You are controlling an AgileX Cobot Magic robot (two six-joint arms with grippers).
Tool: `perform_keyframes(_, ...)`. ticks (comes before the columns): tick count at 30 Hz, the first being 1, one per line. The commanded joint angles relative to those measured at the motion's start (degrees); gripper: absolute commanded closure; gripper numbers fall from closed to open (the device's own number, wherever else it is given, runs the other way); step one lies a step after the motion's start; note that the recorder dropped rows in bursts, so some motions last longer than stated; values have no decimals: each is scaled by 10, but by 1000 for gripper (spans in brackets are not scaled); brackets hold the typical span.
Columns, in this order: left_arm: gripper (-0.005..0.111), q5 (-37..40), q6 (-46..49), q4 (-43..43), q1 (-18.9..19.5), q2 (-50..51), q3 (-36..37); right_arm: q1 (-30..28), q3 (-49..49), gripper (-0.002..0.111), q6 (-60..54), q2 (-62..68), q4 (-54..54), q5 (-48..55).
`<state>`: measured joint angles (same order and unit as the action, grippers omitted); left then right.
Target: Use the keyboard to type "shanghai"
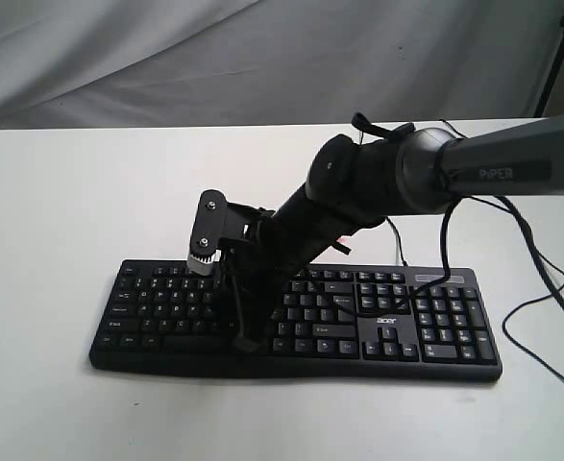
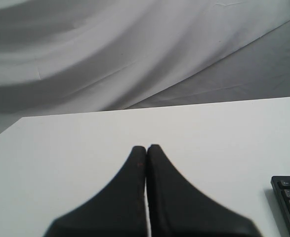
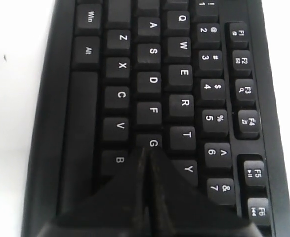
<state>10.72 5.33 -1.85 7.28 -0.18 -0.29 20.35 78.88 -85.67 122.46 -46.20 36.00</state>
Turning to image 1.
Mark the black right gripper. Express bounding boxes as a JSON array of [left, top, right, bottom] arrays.
[[211, 215, 306, 354]]

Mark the white backdrop cloth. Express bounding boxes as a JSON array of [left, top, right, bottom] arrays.
[[0, 1, 564, 129]]

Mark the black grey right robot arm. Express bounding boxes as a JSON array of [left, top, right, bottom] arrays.
[[219, 115, 564, 352]]

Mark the black acer keyboard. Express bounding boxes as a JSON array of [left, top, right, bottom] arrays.
[[89, 260, 503, 382]]

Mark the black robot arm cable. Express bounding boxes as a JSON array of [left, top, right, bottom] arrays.
[[309, 194, 564, 337]]

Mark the black tripod stand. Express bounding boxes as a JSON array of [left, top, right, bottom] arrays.
[[533, 15, 564, 118]]

